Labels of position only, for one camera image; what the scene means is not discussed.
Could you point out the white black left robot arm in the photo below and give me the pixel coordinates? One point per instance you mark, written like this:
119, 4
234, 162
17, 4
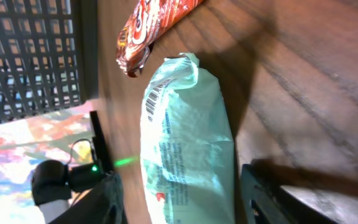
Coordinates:
69, 196

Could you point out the red Top chocolate bar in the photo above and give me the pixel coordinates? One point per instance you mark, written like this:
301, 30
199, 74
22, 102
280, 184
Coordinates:
149, 20

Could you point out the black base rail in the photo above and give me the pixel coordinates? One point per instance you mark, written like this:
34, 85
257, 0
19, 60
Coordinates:
101, 154

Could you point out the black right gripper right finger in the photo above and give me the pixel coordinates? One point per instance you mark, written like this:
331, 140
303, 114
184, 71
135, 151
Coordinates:
266, 202

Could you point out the grey plastic mesh basket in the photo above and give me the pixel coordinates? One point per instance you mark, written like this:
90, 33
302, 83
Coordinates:
48, 56

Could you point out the light teal snack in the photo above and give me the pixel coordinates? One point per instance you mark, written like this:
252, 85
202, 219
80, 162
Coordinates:
186, 146

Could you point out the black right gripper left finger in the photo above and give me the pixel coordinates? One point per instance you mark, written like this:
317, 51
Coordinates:
104, 204

